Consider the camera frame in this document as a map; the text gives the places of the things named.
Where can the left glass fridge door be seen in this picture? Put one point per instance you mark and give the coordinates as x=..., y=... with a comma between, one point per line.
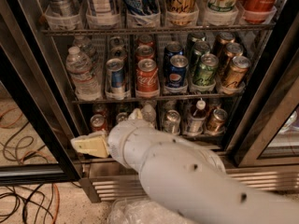
x=32, y=72

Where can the clear water bottle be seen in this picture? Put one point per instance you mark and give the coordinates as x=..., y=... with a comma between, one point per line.
x=80, y=68
x=85, y=44

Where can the front green soda can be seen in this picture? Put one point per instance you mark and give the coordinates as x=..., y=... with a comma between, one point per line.
x=205, y=70

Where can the front gold soda can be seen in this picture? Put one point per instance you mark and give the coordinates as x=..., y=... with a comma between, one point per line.
x=235, y=72

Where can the bottom shelf green can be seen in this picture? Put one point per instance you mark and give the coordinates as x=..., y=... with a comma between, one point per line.
x=122, y=116

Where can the top shelf coca-cola can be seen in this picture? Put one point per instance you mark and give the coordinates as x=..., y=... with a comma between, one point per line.
x=257, y=11

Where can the rear clear water bottle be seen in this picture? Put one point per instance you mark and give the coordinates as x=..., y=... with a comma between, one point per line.
x=85, y=44

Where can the gold soda can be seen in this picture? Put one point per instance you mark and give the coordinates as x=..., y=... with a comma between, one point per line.
x=235, y=72
x=229, y=51
x=221, y=39

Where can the front blue pepsi can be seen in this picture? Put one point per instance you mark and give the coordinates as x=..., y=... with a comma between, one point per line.
x=177, y=71

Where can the top shelf gold lacroix can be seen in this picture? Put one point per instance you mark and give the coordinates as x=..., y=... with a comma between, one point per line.
x=180, y=11

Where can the bottom shelf red can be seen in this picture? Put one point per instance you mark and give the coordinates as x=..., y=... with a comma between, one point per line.
x=98, y=123

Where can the blue pepsi can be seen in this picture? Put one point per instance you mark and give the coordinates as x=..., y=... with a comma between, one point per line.
x=171, y=49
x=177, y=71

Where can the glass fridge door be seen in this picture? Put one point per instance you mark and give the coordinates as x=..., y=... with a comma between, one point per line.
x=32, y=72
x=263, y=142

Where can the red coca-cola can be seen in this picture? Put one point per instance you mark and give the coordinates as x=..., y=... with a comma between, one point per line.
x=145, y=40
x=144, y=52
x=147, y=76

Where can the blue silver redbull can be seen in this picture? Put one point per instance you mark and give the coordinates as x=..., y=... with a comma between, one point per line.
x=115, y=75

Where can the right glass fridge door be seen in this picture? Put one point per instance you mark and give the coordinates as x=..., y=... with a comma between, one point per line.
x=263, y=142

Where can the front clear water bottle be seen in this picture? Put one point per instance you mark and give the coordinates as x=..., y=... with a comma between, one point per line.
x=80, y=68

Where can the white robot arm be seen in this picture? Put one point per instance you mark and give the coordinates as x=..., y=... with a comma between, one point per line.
x=187, y=179

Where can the bottom shelf white-cap bottle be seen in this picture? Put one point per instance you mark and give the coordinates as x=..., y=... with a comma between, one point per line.
x=196, y=115

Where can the clear plastic bag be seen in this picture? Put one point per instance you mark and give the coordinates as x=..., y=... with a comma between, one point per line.
x=142, y=211

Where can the bottom shelf silver can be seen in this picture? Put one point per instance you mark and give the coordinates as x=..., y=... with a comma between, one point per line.
x=172, y=121

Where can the bottom shelf water bottle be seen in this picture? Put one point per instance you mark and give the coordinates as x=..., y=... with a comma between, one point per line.
x=149, y=114

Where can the front red coca-cola can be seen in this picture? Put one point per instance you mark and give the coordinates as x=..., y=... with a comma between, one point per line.
x=147, y=76

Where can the bottom shelf bronze can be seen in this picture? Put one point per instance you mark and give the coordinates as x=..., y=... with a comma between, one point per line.
x=216, y=120

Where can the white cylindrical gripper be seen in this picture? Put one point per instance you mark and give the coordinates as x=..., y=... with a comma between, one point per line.
x=118, y=142

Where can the green soda can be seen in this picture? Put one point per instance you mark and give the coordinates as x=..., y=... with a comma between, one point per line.
x=205, y=70
x=198, y=50
x=193, y=37

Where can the steel fridge base grille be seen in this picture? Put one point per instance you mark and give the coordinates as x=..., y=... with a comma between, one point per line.
x=105, y=180

